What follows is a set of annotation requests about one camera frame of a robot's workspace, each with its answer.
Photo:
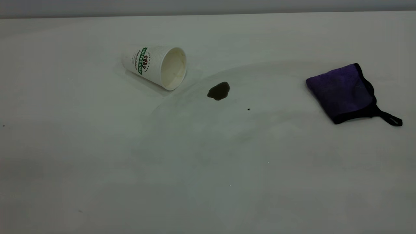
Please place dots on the white paper coffee cup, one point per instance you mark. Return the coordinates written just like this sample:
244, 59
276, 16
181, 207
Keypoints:
152, 66

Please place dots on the purple cloth with black trim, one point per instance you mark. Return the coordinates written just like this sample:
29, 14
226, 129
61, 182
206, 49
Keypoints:
343, 91

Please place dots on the dark brown liquid spill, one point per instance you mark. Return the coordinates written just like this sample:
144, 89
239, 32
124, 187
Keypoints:
218, 91

